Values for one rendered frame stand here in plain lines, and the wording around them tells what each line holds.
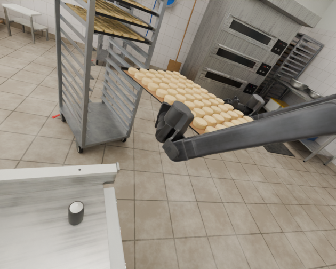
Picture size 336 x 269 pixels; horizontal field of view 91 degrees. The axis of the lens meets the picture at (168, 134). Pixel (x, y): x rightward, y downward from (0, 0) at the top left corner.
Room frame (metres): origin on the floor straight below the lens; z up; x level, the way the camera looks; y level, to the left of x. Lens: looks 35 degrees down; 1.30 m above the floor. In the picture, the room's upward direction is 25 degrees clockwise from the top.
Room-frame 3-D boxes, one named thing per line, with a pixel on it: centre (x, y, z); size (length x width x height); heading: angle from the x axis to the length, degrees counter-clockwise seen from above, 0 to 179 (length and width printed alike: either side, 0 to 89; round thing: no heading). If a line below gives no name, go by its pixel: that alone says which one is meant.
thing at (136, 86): (1.48, 0.65, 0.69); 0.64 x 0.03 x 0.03; 55
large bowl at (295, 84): (4.31, -2.17, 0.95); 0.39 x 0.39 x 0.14
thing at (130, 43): (1.48, 0.65, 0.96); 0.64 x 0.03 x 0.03; 55
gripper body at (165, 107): (0.48, 0.02, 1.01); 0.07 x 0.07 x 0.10; 11
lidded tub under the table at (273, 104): (4.31, -2.19, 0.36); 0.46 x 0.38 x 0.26; 113
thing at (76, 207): (0.17, 0.12, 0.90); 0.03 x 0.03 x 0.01
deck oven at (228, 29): (4.08, -0.56, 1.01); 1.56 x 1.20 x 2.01; 114
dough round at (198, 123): (0.54, -0.09, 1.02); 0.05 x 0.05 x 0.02
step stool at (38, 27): (2.78, 3.01, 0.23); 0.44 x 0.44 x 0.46; 16
